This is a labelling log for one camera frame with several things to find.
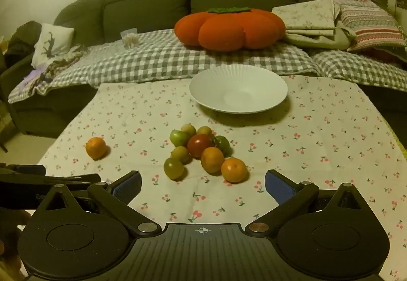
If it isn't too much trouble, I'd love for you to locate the orange pumpkin cushion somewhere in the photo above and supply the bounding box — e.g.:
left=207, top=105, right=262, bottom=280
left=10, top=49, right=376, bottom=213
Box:
left=174, top=7, right=286, bottom=52

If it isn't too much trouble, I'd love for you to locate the orange mandarin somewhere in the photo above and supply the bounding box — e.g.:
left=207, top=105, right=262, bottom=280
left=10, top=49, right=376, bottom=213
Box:
left=221, top=158, right=248, bottom=184
left=85, top=137, right=107, bottom=160
left=200, top=147, right=225, bottom=174

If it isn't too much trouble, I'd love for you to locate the dark cloth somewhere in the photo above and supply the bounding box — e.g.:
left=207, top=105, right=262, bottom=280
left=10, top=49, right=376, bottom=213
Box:
left=5, top=21, right=45, bottom=59

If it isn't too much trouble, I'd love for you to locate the pale green folded cloth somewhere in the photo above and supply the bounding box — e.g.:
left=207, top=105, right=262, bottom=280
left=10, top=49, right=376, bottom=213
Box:
left=284, top=25, right=358, bottom=50

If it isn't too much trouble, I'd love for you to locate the white ribbed plate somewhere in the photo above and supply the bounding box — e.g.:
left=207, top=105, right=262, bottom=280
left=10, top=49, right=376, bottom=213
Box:
left=189, top=66, right=288, bottom=114

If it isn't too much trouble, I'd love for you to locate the cherry print tablecloth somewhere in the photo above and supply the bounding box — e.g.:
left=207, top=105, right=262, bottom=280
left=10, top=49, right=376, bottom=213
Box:
left=36, top=74, right=407, bottom=281

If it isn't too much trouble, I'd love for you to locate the folded floral cloth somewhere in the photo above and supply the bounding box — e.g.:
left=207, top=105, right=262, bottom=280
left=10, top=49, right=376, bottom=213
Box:
left=272, top=0, right=342, bottom=37

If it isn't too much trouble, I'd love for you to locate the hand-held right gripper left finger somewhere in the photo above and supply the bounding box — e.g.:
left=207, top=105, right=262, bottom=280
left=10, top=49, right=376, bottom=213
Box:
left=33, top=171, right=163, bottom=236

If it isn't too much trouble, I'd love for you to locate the person's left hand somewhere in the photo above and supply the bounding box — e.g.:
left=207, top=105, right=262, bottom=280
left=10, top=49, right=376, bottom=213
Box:
left=0, top=209, right=33, bottom=272

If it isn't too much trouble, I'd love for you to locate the red tomato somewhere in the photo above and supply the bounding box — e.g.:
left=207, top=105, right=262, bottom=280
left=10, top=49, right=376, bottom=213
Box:
left=187, top=134, right=214, bottom=158

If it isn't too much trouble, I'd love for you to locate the white tree print pillow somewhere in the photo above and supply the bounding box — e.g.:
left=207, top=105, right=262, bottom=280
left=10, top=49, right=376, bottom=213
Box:
left=31, top=24, right=75, bottom=66

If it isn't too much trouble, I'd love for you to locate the yellow-green plum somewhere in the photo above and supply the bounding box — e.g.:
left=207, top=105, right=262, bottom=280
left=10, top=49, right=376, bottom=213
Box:
left=164, top=157, right=185, bottom=180

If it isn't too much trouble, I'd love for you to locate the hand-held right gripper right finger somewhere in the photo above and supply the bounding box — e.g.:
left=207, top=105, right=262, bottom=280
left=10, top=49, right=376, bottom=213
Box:
left=245, top=169, right=372, bottom=235

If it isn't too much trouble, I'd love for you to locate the floral patterned cloth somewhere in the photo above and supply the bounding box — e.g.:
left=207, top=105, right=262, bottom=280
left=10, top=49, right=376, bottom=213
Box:
left=21, top=44, right=86, bottom=85

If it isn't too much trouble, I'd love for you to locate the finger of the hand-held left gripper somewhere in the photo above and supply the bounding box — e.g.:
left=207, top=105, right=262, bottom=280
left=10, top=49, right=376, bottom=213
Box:
left=0, top=173, right=101, bottom=189
left=6, top=164, right=47, bottom=175

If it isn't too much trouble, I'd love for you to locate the grey checkered blanket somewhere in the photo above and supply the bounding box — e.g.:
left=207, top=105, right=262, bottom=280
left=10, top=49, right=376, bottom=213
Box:
left=8, top=28, right=407, bottom=105

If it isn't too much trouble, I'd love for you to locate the green tomato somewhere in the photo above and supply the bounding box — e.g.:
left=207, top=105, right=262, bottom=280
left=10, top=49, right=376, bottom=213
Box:
left=169, top=129, right=190, bottom=147
left=212, top=135, right=231, bottom=156

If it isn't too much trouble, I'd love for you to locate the clear cotton swab box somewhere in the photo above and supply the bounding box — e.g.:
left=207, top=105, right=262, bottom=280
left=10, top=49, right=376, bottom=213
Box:
left=120, top=28, right=139, bottom=46

